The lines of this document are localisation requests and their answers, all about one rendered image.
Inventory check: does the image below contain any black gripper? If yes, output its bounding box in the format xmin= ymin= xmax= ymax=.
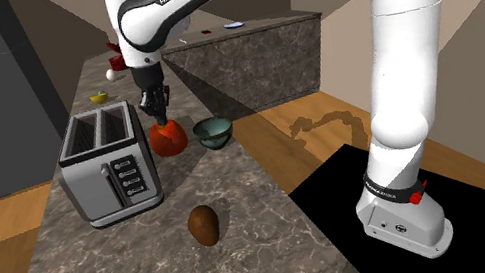
xmin=130 ymin=61 xmax=176 ymax=130

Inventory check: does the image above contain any red round fruit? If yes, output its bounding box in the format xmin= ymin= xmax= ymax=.
xmin=146 ymin=117 xmax=192 ymax=161

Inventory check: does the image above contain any yellow bowl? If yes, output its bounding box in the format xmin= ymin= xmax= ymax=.
xmin=88 ymin=89 xmax=111 ymax=107

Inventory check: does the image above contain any teal ceramic bowl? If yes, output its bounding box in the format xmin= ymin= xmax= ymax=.
xmin=190 ymin=113 xmax=238 ymax=154

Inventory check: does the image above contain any red container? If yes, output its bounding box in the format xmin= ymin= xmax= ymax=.
xmin=104 ymin=39 xmax=129 ymax=73

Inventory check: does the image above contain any silver two-slot toaster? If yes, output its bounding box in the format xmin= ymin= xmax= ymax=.
xmin=46 ymin=96 xmax=169 ymax=235

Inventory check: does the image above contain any marble kitchen island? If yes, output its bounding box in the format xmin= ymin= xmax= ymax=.
xmin=156 ymin=6 xmax=337 ymax=130

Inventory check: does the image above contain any brown potato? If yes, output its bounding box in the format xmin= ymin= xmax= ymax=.
xmin=184 ymin=202 xmax=224 ymax=250

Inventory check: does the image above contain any black robot stand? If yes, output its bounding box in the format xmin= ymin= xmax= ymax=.
xmin=281 ymin=119 xmax=485 ymax=273

